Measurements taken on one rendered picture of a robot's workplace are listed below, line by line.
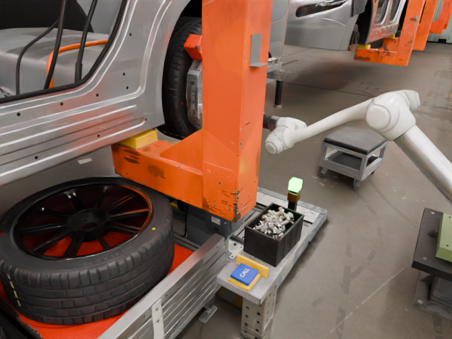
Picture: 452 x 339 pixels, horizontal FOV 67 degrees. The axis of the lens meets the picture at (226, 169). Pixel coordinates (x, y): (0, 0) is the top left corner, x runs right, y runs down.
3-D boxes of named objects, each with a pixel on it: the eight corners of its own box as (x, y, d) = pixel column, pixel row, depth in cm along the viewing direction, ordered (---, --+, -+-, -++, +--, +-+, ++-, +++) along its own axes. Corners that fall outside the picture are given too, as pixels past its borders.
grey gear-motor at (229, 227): (185, 220, 203) (183, 168, 187) (245, 247, 183) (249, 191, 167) (164, 235, 189) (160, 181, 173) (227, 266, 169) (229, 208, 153)
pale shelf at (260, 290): (272, 221, 147) (273, 215, 145) (309, 235, 139) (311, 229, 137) (215, 282, 114) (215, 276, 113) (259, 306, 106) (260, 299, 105)
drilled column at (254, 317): (251, 323, 150) (257, 249, 130) (271, 334, 145) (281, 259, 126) (239, 340, 142) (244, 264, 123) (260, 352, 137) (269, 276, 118)
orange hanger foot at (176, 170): (139, 161, 172) (133, 94, 157) (225, 192, 147) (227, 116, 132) (114, 173, 160) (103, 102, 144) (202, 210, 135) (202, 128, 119)
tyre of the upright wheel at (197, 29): (227, 58, 224) (171, -14, 166) (258, 62, 213) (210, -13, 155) (190, 151, 218) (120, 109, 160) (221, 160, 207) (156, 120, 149)
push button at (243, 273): (241, 266, 116) (241, 261, 115) (258, 275, 113) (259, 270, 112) (229, 279, 111) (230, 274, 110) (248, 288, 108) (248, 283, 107)
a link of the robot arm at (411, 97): (377, 92, 159) (367, 97, 150) (420, 81, 147) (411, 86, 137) (383, 119, 162) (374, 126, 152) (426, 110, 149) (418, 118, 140)
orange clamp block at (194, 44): (198, 46, 158) (189, 33, 151) (211, 48, 155) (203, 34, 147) (192, 59, 157) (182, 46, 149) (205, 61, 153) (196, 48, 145)
